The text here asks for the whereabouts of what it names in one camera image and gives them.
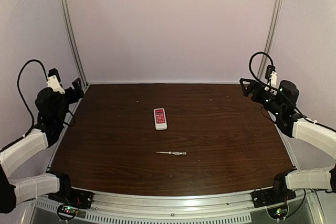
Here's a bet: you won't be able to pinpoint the left camera cable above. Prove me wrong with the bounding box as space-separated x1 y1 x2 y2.
17 59 50 130

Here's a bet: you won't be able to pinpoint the aluminium frame post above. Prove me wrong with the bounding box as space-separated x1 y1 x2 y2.
256 0 287 83
60 0 89 88

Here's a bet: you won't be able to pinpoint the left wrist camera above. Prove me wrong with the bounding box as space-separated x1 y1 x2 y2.
47 68 65 94

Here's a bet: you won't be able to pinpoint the front aluminium rail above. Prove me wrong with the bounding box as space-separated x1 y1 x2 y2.
28 191 318 224

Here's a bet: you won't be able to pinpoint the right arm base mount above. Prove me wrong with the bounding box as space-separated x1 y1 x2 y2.
250 187 296 221

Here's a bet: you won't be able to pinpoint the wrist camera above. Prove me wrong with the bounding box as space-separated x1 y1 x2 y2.
47 68 65 94
265 65 278 87

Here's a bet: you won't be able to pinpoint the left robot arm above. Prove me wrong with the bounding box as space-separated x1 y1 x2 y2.
1 76 84 214

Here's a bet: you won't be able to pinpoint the camera cable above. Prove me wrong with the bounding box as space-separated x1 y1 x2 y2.
248 51 276 83
17 59 50 130

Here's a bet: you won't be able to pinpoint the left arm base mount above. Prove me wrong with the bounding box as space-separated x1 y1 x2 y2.
48 188 93 222

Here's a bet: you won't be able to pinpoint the right aluminium frame post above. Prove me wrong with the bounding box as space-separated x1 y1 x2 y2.
256 0 287 83

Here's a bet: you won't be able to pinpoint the left aluminium frame post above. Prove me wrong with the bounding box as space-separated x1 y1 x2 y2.
60 0 89 88

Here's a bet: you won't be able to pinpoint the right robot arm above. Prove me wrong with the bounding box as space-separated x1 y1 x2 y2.
239 78 335 195

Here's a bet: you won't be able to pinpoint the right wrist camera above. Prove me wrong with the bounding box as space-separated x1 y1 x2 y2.
265 65 278 87

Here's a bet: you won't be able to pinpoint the right camera cable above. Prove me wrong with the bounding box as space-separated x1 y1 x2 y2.
248 51 276 83

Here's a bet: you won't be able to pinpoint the clear handle screwdriver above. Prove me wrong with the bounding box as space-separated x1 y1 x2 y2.
155 151 187 156

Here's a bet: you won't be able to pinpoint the white red remote control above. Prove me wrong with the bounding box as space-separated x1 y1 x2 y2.
153 108 167 131

